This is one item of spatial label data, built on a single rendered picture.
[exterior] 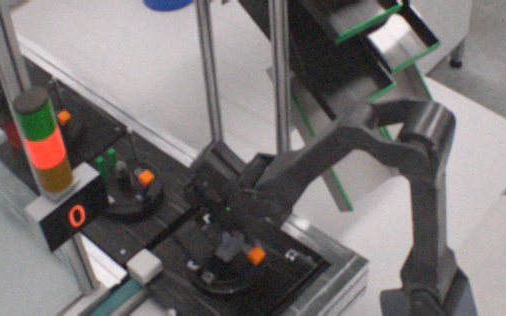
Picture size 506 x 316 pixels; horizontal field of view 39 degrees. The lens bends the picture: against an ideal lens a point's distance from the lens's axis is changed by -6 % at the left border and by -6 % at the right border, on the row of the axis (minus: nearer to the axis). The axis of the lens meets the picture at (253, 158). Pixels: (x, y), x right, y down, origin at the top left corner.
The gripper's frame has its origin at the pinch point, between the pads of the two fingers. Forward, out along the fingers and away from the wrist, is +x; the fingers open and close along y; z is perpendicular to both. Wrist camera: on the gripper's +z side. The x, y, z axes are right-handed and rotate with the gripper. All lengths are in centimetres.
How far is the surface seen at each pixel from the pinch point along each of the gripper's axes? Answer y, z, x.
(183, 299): 9.8, -7.4, 8.5
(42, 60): -15, 50, 56
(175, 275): 7.2, -3.9, 11.3
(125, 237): 7.3, 6.1, 19.3
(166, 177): -7.6, 9.7, 22.2
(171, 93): -33, 24, 47
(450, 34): -168, -16, 92
